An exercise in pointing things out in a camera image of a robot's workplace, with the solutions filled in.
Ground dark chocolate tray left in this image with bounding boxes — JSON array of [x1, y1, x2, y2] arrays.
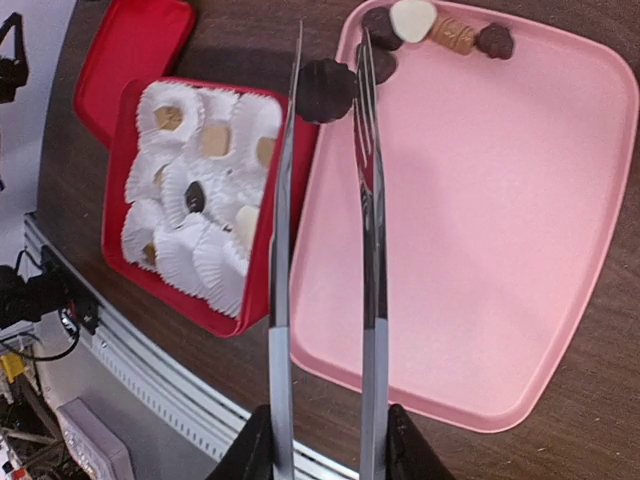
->
[[361, 6, 403, 85]]

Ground white paper liner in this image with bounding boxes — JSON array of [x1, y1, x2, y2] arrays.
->
[[121, 81, 282, 319]]

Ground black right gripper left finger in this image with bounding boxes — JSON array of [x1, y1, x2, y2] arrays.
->
[[206, 405, 273, 480]]

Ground white heart chocolate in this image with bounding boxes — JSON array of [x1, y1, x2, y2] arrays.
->
[[389, 0, 438, 43]]

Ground aluminium front rail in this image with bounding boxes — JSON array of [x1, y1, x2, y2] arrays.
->
[[22, 212, 361, 480]]

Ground red tin box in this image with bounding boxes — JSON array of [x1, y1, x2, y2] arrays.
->
[[100, 77, 319, 338]]

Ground brown roll chocolate top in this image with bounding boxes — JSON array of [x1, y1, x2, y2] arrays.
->
[[428, 15, 478, 55]]

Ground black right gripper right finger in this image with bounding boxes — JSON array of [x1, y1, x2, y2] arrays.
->
[[387, 404, 455, 480]]

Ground white oval chocolate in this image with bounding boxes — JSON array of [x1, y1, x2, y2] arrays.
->
[[234, 205, 260, 252]]

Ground dark flower chocolate top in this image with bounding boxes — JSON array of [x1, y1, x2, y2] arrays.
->
[[475, 23, 515, 60]]

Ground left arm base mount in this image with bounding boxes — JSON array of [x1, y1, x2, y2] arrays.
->
[[1, 246, 99, 334]]

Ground pink plastic tray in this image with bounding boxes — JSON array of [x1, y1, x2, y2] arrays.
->
[[288, 0, 640, 434]]

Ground red tin lid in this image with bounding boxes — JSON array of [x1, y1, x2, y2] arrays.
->
[[73, 0, 196, 148]]

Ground dark round chocolate top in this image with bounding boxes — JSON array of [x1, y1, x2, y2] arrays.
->
[[296, 58, 357, 124]]

